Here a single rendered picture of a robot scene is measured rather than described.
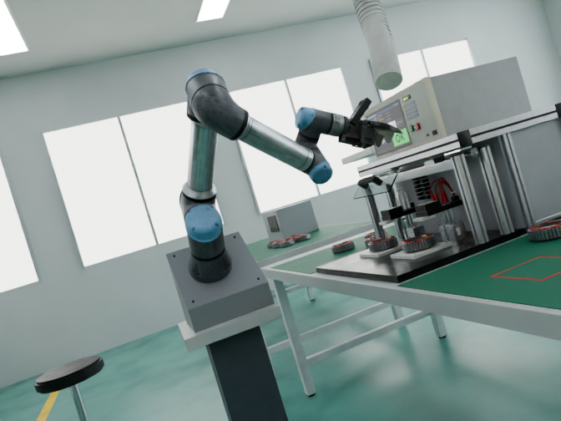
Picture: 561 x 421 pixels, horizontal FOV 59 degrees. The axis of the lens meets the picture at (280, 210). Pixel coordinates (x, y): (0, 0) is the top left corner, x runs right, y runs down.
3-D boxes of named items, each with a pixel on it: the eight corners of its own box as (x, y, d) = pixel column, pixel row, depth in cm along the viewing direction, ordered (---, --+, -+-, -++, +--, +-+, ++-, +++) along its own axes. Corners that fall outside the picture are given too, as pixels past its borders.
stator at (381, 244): (378, 253, 184) (376, 243, 184) (365, 252, 194) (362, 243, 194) (404, 244, 187) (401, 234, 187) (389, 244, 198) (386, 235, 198)
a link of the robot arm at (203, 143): (183, 235, 168) (192, 83, 136) (177, 208, 179) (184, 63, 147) (218, 233, 172) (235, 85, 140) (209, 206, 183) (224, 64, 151)
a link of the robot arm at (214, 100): (213, 95, 128) (343, 167, 156) (205, 78, 136) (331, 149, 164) (189, 130, 132) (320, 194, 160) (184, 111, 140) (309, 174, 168)
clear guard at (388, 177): (389, 191, 145) (383, 172, 145) (353, 200, 168) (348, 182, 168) (477, 164, 155) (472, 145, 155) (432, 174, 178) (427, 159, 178)
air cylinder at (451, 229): (456, 240, 168) (452, 225, 168) (442, 241, 175) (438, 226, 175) (467, 236, 169) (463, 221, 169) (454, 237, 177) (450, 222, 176)
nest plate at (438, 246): (414, 259, 158) (413, 256, 158) (391, 258, 173) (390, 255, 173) (452, 245, 163) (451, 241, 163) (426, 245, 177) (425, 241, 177)
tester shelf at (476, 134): (461, 147, 149) (457, 132, 149) (359, 177, 214) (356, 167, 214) (568, 114, 163) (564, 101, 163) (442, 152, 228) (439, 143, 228)
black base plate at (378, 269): (399, 283, 142) (396, 276, 142) (316, 272, 203) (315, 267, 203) (523, 235, 157) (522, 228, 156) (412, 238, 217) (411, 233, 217)
